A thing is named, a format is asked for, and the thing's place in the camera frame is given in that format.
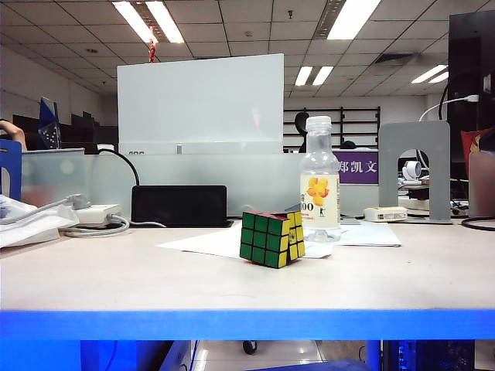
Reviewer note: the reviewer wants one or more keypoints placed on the multicoloured Rubik's cube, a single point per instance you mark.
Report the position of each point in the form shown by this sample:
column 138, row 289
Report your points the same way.
column 263, row 239

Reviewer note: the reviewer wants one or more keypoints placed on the frosted glass desk partition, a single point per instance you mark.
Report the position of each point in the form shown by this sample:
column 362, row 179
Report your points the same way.
column 251, row 181
column 481, row 185

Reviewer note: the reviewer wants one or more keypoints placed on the grey stapler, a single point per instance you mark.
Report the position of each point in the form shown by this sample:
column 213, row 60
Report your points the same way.
column 294, row 206

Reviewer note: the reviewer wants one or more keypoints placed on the black flip-up desk socket box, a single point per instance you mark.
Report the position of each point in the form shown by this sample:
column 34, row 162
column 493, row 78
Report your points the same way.
column 178, row 205

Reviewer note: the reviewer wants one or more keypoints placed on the white paper sheet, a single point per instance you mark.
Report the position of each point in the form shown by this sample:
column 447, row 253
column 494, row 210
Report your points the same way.
column 367, row 233
column 201, row 241

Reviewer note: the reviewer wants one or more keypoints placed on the clear C100 lemon drink bottle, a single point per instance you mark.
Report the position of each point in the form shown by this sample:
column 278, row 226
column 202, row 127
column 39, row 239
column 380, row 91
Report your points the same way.
column 320, row 174

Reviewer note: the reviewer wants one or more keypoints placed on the white AOC monitor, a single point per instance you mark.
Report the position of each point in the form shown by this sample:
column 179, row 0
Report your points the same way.
column 201, row 108

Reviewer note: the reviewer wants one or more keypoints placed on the black-haired person white shirt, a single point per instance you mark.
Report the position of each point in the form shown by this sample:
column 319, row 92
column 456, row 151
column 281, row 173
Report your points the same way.
column 348, row 145

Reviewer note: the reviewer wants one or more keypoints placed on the purple white name sign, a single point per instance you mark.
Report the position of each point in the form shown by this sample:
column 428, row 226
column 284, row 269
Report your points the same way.
column 359, row 168

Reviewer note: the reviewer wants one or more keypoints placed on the ceiling fluorescent light panel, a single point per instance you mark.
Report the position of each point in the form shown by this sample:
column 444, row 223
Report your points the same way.
column 303, row 75
column 429, row 73
column 166, row 23
column 352, row 19

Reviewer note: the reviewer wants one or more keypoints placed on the grey metal bookend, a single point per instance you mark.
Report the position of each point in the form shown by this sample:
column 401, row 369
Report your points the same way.
column 388, row 174

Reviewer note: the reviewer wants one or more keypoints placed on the white power adapter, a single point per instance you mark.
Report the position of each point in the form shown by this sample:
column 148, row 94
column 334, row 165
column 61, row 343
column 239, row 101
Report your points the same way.
column 386, row 213

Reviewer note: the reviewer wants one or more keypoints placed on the white power strip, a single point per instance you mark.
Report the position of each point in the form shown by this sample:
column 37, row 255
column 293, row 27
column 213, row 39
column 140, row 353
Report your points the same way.
column 100, row 212

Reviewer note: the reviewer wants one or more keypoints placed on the black caster wheel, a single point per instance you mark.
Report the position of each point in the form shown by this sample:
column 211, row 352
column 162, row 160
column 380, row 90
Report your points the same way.
column 250, row 347

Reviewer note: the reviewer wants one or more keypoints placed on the red figurine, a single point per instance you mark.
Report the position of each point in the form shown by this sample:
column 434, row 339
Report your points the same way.
column 152, row 52

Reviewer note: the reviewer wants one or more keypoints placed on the white desk fan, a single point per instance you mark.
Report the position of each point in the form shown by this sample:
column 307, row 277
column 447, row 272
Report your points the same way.
column 412, row 170

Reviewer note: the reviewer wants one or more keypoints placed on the dark cubicle divider row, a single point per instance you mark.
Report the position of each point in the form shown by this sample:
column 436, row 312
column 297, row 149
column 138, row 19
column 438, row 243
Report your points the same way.
column 85, row 131

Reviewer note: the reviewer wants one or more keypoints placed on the ceiling air vent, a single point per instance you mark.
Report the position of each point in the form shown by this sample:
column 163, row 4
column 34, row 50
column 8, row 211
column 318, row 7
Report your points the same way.
column 394, row 58

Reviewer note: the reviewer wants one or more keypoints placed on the blue patterned flag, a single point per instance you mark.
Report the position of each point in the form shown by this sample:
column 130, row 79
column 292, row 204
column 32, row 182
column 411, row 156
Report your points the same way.
column 48, row 123

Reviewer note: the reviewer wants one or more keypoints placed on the translucent printed plastic bag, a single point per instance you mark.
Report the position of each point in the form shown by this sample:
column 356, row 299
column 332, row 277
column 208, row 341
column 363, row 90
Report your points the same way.
column 31, row 228

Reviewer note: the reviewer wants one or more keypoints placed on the red snack bag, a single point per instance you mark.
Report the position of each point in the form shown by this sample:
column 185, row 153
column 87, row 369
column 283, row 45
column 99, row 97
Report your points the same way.
column 473, row 143

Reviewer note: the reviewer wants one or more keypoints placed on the black computer case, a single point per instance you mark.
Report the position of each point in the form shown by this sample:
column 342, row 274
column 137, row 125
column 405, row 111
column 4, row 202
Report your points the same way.
column 425, row 355

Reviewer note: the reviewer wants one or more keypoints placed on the black monitor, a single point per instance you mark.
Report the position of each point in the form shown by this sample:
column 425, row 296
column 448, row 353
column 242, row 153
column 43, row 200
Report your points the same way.
column 468, row 58

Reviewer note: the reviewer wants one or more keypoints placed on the blue table frame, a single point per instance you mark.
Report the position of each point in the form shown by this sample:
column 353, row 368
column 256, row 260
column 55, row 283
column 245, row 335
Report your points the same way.
column 247, row 324

